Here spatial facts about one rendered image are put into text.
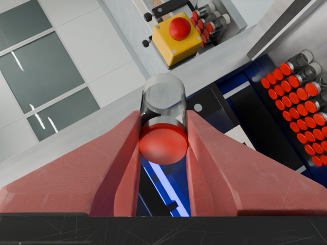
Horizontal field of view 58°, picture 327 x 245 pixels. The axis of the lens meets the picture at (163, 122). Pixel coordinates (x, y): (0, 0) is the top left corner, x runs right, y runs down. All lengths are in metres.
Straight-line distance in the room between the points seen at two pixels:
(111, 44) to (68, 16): 0.95
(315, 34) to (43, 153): 0.46
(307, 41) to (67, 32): 5.53
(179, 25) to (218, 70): 0.11
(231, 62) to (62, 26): 5.48
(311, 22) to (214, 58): 0.19
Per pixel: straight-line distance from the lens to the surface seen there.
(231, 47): 0.61
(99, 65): 5.55
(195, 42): 0.58
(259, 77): 0.65
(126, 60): 5.56
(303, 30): 0.50
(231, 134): 0.55
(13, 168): 0.55
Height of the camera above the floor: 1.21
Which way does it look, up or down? 11 degrees down
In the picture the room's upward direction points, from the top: 120 degrees counter-clockwise
